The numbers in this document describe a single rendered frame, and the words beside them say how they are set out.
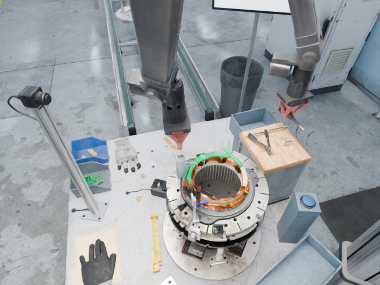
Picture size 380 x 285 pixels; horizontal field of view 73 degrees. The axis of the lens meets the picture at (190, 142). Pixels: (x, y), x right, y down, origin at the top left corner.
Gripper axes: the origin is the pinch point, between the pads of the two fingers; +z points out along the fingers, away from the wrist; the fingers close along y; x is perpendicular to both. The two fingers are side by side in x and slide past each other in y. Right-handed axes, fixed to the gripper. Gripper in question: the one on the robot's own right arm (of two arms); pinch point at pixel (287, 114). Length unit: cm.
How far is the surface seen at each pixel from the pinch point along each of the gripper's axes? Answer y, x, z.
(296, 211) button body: 8.8, 27.0, 17.1
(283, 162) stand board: 5.1, 11.1, 11.9
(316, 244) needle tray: 11.6, 38.9, 13.3
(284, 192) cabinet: -1.0, 12.0, 33.6
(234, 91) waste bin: -43, -113, 79
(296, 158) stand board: -0.4, 10.7, 12.0
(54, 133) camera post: 75, -7, -8
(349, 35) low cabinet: -164, -126, 52
